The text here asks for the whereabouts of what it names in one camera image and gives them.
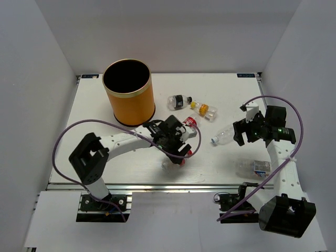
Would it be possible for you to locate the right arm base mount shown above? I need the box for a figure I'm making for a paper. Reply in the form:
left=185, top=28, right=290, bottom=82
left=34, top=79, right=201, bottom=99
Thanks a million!
left=213, top=182, right=263, bottom=224

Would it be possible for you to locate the blue-label clear bottle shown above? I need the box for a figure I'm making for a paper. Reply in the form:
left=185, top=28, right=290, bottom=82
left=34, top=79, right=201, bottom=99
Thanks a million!
left=235, top=159, right=271, bottom=180

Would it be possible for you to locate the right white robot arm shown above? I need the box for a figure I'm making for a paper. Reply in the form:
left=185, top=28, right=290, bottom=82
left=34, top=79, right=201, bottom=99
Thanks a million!
left=233, top=102, right=316, bottom=238

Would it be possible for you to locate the right blue corner sticker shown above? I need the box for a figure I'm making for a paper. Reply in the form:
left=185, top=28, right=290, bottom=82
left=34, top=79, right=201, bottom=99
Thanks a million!
left=237, top=73, right=255, bottom=78

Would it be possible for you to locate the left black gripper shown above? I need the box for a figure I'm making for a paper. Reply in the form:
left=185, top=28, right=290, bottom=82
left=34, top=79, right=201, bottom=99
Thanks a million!
left=161, top=131, right=191, bottom=164

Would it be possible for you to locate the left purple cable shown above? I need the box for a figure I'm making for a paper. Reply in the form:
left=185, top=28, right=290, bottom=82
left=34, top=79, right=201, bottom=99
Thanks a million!
left=51, top=119, right=202, bottom=223

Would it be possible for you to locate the purple cable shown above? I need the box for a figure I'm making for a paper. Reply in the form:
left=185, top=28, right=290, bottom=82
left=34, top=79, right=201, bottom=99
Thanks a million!
left=51, top=119, right=202, bottom=223
left=216, top=94, right=305, bottom=223

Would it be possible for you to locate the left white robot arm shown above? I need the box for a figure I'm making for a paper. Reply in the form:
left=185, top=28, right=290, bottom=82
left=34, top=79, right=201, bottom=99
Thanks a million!
left=69, top=115, right=197, bottom=209

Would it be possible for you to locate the black-label small clear bottle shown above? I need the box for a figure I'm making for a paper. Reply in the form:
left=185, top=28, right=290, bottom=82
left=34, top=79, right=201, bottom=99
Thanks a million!
left=167, top=94, right=192, bottom=110

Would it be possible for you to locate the left blue corner sticker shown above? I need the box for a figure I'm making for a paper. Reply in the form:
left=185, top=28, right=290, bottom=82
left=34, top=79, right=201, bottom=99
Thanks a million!
left=81, top=74, right=99, bottom=79

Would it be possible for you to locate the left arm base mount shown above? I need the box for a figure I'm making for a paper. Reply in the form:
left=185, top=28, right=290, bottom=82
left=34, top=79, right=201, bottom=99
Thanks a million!
left=76, top=194, right=132, bottom=223

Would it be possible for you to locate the large red-label clear bottle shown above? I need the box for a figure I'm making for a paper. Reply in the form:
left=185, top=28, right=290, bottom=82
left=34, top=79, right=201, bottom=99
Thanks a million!
left=182, top=113, right=200, bottom=130

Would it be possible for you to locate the blue-cap clear bottle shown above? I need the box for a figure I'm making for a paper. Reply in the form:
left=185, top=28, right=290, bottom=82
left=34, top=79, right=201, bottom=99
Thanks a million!
left=211, top=125, right=235, bottom=145

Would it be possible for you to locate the yellow-cap orange-label bottle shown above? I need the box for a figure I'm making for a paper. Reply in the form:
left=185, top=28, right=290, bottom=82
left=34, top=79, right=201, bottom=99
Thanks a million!
left=190, top=101, right=217, bottom=122

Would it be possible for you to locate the blue corner sticker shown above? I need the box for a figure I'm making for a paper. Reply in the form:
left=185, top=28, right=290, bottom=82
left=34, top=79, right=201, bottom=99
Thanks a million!
left=237, top=73, right=255, bottom=78
left=81, top=74, right=99, bottom=79

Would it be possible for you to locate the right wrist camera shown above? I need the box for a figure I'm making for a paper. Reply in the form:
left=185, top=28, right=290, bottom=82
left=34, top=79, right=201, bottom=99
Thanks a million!
left=240, top=101, right=259, bottom=123

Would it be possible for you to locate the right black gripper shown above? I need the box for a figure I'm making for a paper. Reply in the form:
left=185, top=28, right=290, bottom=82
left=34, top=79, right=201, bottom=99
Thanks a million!
left=233, top=110, right=268, bottom=146

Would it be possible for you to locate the orange cylindrical bin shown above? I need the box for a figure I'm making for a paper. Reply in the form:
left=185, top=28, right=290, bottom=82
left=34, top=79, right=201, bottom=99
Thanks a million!
left=102, top=59, right=156, bottom=127

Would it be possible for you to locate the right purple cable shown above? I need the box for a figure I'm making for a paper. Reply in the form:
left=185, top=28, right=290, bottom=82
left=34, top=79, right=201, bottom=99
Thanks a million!
left=216, top=94, right=305, bottom=223

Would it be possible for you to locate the small red-label clear bottle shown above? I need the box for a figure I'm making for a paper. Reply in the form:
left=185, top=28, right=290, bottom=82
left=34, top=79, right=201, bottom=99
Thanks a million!
left=161, top=157, right=186, bottom=172

